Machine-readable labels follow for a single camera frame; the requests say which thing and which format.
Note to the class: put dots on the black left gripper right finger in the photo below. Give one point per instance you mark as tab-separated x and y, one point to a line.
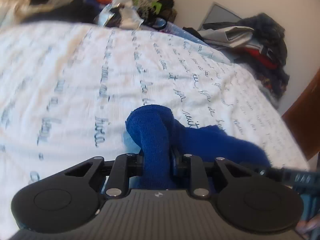
243	198

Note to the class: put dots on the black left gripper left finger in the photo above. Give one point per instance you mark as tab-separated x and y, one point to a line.
71	198

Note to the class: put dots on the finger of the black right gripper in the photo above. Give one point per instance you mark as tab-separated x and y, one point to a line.
290	177

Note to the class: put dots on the blue knit sweater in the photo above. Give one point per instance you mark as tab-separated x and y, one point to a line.
155	130

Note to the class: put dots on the pile of clothes at right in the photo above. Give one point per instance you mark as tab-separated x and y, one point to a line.
258	42

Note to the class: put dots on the brown wooden furniture edge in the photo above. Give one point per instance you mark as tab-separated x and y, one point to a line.
302	119

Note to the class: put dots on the white script-print bed sheet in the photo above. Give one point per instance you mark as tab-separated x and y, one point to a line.
67	89

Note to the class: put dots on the grey framed panel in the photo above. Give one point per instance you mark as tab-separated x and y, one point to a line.
219	13

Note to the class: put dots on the dark grey jacket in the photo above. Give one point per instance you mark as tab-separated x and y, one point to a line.
78	11

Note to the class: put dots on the clear plastic packaging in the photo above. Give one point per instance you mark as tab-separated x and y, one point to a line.
121	14

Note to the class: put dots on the black fuzzy hair band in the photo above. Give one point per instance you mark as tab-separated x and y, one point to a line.
155	22

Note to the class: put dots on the brown plush toy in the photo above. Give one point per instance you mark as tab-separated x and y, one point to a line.
167	10

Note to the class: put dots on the green plastic stool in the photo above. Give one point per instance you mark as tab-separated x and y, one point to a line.
156	6

